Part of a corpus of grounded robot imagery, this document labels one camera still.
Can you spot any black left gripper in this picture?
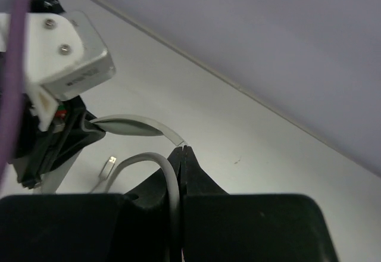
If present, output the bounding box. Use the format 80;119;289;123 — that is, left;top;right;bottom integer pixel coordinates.
11;96;105;189

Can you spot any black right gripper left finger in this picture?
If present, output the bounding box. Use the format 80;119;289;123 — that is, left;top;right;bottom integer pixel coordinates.
124;147;182;261

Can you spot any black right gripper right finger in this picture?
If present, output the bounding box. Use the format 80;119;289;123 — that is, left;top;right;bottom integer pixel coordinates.
180;146;229;261

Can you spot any grey headphone cable with USB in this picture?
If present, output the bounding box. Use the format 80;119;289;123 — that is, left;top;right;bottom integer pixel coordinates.
88;153;182;262

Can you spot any white over-ear headphones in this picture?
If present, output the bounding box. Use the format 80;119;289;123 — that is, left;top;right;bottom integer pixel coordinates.
90;114;187;147

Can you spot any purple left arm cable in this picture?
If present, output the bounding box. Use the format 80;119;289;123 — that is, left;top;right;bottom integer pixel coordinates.
0;0;38;185

